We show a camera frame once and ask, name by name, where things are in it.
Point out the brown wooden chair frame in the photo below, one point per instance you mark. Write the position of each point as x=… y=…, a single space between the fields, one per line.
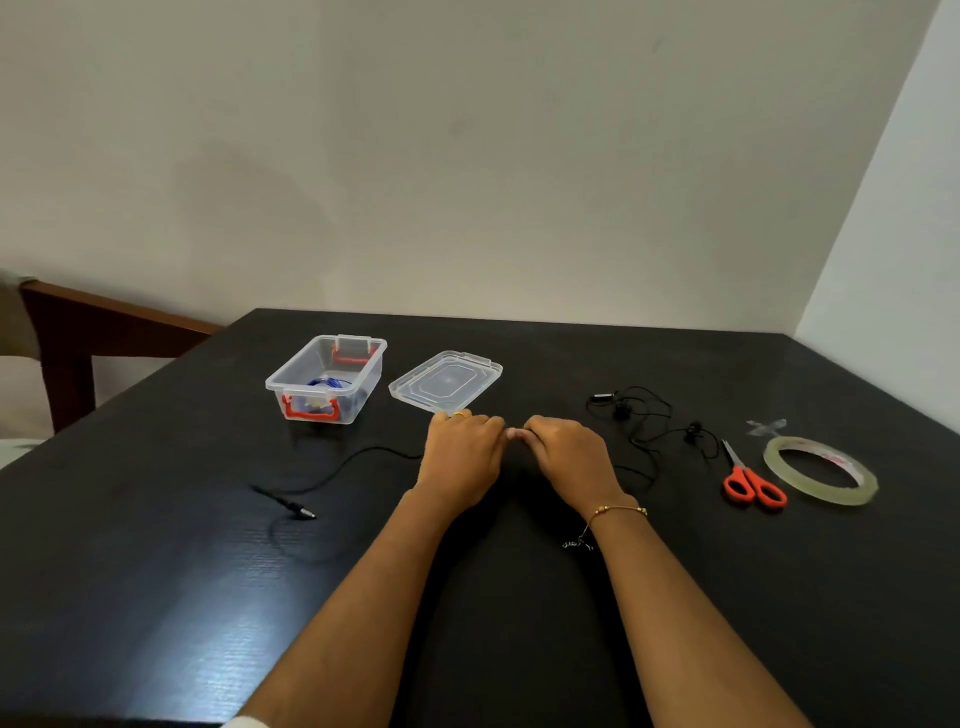
x=90 y=322

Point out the person's right fingers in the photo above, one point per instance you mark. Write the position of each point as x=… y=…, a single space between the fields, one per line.
x=544 y=433

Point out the clear plastic lid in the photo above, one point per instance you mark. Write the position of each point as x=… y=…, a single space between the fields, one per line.
x=446 y=381

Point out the short clear tape piece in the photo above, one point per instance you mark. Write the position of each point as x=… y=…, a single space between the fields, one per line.
x=766 y=427

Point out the clear adhesive tape roll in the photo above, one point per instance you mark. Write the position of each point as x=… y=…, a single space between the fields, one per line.
x=780 y=461

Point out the white sleeve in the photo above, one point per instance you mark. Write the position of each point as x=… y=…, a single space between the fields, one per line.
x=246 y=722

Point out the person's left fingers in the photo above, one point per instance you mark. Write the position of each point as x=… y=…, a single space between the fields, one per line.
x=480 y=427

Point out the person's right forearm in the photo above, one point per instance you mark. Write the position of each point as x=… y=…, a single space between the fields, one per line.
x=675 y=622

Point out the person's right hand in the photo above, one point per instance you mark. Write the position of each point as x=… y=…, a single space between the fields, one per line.
x=577 y=461

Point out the person's left forearm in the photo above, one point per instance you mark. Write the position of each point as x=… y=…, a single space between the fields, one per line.
x=360 y=615

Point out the clear plastic box red latches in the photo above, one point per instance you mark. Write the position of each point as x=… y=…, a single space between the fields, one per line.
x=300 y=375

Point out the person's left hand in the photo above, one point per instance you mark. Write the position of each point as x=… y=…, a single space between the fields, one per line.
x=457 y=461

